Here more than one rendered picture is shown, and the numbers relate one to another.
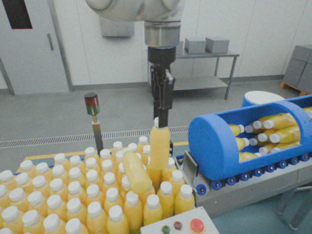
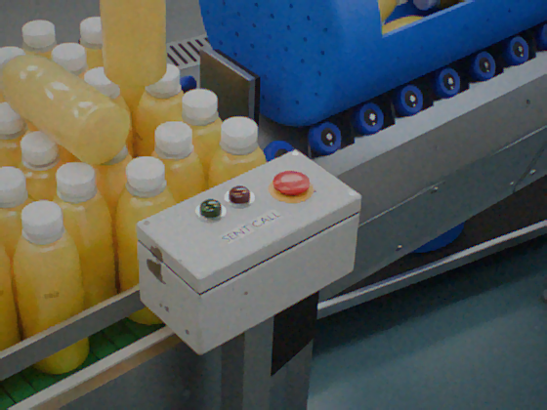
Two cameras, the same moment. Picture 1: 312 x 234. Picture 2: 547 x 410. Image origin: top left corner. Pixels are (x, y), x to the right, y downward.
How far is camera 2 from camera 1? 0.57 m
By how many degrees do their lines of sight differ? 20
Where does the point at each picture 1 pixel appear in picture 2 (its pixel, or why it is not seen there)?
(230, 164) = (357, 41)
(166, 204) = (184, 189)
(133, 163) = (54, 77)
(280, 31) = not seen: outside the picture
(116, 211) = (45, 213)
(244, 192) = (416, 161)
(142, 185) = (105, 129)
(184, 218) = (251, 182)
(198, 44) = not seen: outside the picture
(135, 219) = (97, 251)
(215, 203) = not seen: hidden behind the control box
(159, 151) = (141, 14)
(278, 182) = (515, 114)
